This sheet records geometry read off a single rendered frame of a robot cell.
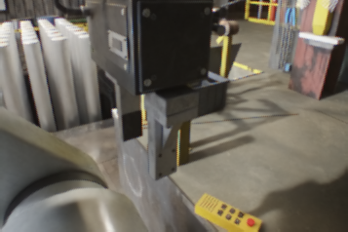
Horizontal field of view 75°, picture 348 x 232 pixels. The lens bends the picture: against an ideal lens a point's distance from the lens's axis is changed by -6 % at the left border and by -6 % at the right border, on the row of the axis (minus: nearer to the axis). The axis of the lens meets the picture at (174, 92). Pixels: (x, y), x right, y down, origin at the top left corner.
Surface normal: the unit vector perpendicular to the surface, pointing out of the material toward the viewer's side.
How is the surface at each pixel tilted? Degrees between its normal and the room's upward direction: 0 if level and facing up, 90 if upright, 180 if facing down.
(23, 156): 90
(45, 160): 90
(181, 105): 90
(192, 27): 90
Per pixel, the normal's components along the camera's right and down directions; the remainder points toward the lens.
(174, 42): 0.55, 0.34
